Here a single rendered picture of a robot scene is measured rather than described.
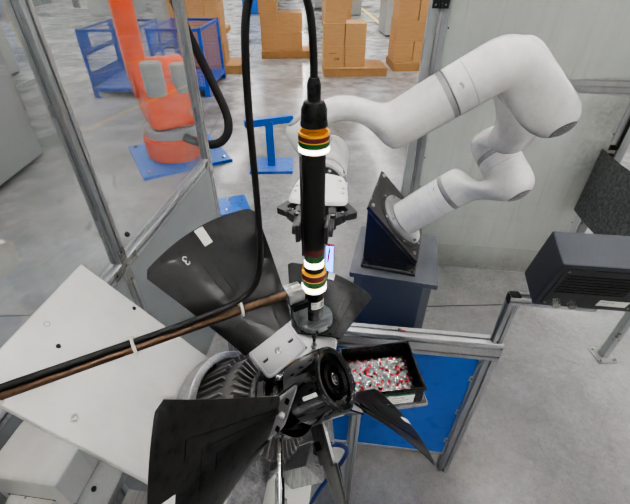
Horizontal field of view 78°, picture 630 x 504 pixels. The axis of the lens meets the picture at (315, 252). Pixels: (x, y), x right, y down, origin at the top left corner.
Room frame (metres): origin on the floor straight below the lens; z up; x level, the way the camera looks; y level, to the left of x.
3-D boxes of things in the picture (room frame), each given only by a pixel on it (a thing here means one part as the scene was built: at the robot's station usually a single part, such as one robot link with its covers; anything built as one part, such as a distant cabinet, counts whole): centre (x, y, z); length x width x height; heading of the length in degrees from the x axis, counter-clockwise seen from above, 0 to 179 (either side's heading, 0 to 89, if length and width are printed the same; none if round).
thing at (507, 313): (0.81, -0.57, 0.96); 0.03 x 0.03 x 0.20; 83
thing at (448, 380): (0.86, -0.14, 0.45); 0.82 x 0.02 x 0.66; 83
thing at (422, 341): (0.86, -0.14, 0.82); 0.90 x 0.04 x 0.08; 83
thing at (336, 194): (0.62, -0.01, 1.47); 0.11 x 0.10 x 0.07; 173
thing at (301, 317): (0.51, 0.01, 1.32); 0.09 x 0.07 x 0.10; 118
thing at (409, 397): (0.69, -0.19, 0.85); 0.22 x 0.17 x 0.07; 97
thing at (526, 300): (0.79, -0.67, 1.04); 0.24 x 0.03 x 0.03; 83
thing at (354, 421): (0.68, -0.13, 0.40); 0.03 x 0.03 x 0.80; 8
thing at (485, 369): (0.81, -0.57, 0.39); 0.04 x 0.04 x 0.78; 83
